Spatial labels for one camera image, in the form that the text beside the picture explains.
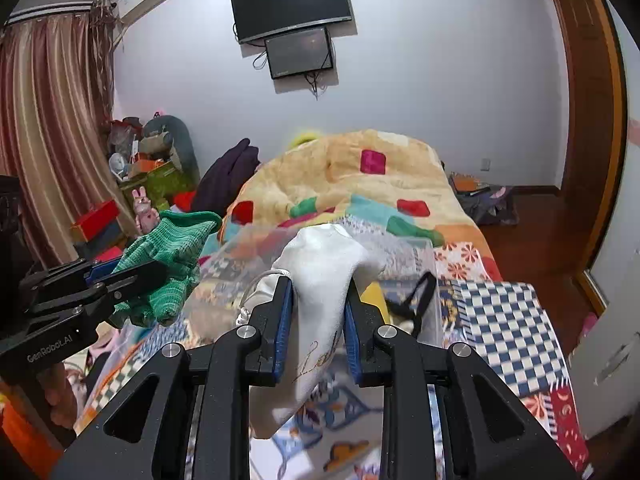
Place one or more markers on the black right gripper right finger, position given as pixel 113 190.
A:
pixel 446 414

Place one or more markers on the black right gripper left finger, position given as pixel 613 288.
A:
pixel 184 414

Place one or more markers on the green knitted cloth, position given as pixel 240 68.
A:
pixel 176 243

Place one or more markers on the clear plastic storage box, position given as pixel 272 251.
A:
pixel 396 274

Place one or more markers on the operator hand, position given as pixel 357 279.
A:
pixel 59 394

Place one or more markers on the red box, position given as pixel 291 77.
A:
pixel 92 223

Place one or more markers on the patchwork bed sheet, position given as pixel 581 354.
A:
pixel 337 433

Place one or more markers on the yellow green sponge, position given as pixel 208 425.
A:
pixel 373 295

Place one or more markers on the pink rabbit toy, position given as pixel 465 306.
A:
pixel 147 217

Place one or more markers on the green cardboard box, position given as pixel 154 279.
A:
pixel 161 184

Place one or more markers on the dark purple garment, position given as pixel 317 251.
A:
pixel 221 184

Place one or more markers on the grey plush toy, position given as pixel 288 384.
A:
pixel 167 137

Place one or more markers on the striped brown curtain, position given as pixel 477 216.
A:
pixel 57 95

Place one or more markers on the colourful plush blanket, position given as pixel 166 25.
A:
pixel 395 182

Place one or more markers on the brown wooden door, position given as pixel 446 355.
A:
pixel 597 127

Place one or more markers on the black strap item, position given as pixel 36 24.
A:
pixel 410 303

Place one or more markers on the small dark wall monitor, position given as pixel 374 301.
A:
pixel 301 52

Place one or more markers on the wall mounted television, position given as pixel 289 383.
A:
pixel 258 19

